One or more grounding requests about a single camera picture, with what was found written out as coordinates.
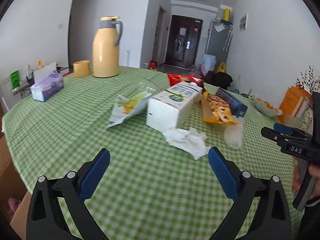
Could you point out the yellow round cup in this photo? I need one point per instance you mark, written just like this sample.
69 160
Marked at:
81 69

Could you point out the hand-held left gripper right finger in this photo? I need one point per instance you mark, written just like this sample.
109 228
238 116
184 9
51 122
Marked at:
222 175

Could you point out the person's right hand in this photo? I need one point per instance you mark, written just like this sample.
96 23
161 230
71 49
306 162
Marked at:
295 180

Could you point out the red box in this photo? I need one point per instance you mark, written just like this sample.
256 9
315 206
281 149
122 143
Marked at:
153 65

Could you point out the black bag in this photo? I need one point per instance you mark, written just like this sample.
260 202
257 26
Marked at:
222 80

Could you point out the green folder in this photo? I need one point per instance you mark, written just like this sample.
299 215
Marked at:
14 79

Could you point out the large brown cardboard box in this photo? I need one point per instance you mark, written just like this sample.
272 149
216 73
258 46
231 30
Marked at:
10 175

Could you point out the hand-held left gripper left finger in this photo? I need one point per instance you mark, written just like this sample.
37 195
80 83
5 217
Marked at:
96 172

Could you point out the purple tissue pack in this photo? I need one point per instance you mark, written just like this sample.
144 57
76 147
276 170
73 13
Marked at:
47 87

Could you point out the blue plastic bag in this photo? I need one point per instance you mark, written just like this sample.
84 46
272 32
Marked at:
208 63

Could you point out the dried flower branches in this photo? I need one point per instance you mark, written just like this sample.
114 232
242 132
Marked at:
308 78

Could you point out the white bowl with orange peels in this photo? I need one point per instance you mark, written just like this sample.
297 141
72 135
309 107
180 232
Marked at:
265 108

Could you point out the orange paper bag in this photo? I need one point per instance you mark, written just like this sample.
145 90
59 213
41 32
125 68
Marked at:
292 102

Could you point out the pink slipper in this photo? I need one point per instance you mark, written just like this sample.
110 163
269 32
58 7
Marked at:
13 203

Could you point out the white flat box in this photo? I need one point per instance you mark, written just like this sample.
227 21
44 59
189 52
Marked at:
43 72

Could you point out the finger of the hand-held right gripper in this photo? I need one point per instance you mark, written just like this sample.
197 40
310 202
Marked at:
283 128
272 135

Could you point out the torn white-yellow wrapper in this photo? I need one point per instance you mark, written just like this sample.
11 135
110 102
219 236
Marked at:
127 105

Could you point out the yellow roll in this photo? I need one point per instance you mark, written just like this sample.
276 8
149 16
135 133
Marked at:
227 14

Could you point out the grey refrigerator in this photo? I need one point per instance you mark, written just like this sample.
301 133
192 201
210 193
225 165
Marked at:
218 42

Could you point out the yellow thermos jug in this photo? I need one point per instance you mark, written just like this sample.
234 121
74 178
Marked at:
105 52

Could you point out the blue cardboard box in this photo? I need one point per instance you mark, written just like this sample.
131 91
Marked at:
233 101

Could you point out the white milk carton box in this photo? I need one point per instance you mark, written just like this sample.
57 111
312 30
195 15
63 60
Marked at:
170 107

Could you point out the red snack bag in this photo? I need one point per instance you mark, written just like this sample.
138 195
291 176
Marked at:
175 78

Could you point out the yellow snack bag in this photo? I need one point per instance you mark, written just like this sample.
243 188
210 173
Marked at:
217 110

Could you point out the green checkered tablecloth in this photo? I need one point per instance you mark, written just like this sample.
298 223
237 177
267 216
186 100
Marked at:
75 130

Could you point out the white tissue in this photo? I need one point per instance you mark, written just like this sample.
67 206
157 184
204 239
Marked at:
187 140

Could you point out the clear plastic cup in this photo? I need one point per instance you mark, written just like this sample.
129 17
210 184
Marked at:
233 136

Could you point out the side table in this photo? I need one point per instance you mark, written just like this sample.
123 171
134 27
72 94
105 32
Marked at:
22 87

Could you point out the dark wooden door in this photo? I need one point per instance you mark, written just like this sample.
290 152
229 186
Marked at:
182 42

